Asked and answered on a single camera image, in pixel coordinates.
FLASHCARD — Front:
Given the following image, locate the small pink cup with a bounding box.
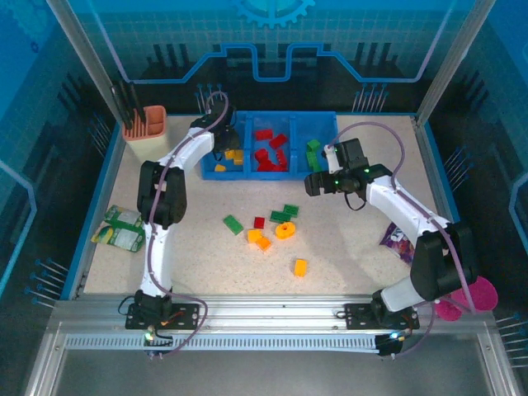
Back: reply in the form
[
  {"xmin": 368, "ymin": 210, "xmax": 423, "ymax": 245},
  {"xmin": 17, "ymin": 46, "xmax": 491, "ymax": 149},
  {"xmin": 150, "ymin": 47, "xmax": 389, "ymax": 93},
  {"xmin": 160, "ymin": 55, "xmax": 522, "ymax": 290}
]
[{"xmin": 435, "ymin": 297, "xmax": 463, "ymax": 322}]

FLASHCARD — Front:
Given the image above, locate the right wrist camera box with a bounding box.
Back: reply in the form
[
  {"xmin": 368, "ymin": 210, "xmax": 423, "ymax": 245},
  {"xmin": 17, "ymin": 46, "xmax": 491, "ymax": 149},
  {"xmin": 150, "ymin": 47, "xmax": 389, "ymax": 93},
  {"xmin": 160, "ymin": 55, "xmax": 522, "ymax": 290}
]
[{"xmin": 324, "ymin": 143, "xmax": 342, "ymax": 175}]

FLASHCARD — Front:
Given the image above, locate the large pink cup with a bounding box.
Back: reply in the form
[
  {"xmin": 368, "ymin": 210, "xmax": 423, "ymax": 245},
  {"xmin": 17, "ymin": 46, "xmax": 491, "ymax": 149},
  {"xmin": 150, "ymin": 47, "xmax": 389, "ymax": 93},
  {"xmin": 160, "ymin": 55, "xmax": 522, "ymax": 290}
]
[{"xmin": 451, "ymin": 276, "xmax": 499, "ymax": 314}]

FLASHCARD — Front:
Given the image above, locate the purple snack packet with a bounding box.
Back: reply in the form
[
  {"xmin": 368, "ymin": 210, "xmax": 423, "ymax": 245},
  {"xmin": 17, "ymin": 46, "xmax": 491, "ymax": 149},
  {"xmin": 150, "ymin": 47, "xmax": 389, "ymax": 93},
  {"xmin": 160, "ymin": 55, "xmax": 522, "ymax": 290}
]
[{"xmin": 379, "ymin": 222, "xmax": 416, "ymax": 263}]

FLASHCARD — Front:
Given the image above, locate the small black control box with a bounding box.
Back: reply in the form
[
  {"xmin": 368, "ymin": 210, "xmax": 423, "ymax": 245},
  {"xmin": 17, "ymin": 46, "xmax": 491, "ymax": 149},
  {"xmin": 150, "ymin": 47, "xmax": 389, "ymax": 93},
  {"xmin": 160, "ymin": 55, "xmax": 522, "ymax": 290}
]
[
  {"xmin": 376, "ymin": 332, "xmax": 403, "ymax": 358},
  {"xmin": 142, "ymin": 324, "xmax": 174, "ymax": 360}
]

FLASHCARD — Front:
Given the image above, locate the slotted cable duct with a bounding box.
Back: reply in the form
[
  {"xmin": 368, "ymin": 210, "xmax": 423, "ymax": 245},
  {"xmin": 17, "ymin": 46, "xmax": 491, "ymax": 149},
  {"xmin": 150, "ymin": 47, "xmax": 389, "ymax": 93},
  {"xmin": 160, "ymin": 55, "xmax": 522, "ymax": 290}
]
[{"xmin": 64, "ymin": 334, "xmax": 383, "ymax": 352}]

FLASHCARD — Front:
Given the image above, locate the aluminium frame post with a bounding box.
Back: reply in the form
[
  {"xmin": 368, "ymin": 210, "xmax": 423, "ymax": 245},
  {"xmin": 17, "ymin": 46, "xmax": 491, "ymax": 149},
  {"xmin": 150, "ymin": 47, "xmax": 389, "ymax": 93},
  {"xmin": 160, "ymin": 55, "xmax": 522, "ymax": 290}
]
[
  {"xmin": 45, "ymin": 0, "xmax": 125, "ymax": 121},
  {"xmin": 415, "ymin": 0, "xmax": 497, "ymax": 130}
]

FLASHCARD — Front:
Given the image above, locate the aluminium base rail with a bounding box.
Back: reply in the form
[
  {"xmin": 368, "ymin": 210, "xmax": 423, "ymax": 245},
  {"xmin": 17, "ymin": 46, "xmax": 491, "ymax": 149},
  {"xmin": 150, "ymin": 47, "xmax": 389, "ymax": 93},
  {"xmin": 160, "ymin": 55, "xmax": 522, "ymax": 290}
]
[{"xmin": 49, "ymin": 293, "xmax": 498, "ymax": 336}]

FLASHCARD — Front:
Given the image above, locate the blue three-compartment bin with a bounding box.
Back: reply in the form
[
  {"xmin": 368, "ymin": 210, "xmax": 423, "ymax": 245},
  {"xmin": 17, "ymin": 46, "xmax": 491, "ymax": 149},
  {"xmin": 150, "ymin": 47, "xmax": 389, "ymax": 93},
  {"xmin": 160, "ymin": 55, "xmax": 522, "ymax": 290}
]
[{"xmin": 200, "ymin": 110, "xmax": 340, "ymax": 182}]

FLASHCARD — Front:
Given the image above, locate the white holder with pink rim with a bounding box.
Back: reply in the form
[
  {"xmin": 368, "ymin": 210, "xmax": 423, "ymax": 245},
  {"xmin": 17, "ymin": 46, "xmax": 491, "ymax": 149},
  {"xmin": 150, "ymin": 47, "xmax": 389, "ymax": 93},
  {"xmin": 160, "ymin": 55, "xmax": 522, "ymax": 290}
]
[{"xmin": 122, "ymin": 105, "xmax": 169, "ymax": 163}]

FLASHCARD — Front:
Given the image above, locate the purple cable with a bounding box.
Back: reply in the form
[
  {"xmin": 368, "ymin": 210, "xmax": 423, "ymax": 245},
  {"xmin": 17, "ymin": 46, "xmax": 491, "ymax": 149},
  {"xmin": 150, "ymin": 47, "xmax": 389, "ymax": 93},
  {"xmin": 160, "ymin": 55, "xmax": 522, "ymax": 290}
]
[
  {"xmin": 142, "ymin": 91, "xmax": 230, "ymax": 358},
  {"xmin": 328, "ymin": 122, "xmax": 478, "ymax": 358}
]

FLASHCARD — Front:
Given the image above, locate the thin black cable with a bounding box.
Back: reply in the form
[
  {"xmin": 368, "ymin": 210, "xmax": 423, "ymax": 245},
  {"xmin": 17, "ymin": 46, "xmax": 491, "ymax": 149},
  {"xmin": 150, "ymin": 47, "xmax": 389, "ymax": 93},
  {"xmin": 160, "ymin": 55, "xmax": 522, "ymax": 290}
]
[{"xmin": 345, "ymin": 191, "xmax": 367, "ymax": 212}]

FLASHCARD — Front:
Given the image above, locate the black utensil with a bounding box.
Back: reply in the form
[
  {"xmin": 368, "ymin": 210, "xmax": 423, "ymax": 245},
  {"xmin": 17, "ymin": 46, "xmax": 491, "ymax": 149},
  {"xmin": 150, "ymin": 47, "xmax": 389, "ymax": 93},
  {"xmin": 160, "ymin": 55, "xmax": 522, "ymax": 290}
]
[
  {"xmin": 128, "ymin": 82, "xmax": 144, "ymax": 123},
  {"xmin": 110, "ymin": 84, "xmax": 130, "ymax": 125},
  {"xmin": 120, "ymin": 80, "xmax": 138, "ymax": 126}
]

